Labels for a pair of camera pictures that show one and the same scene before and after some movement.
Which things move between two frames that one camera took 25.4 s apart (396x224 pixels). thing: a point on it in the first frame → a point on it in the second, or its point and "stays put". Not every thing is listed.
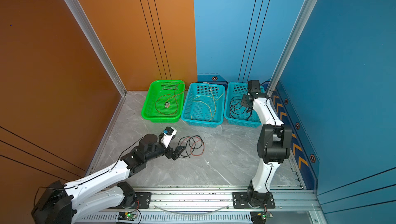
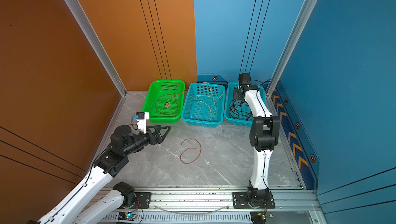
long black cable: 236,110 stays put
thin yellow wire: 204,103 stays put
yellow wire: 214,100 stays put
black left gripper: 170,155 → 158,139
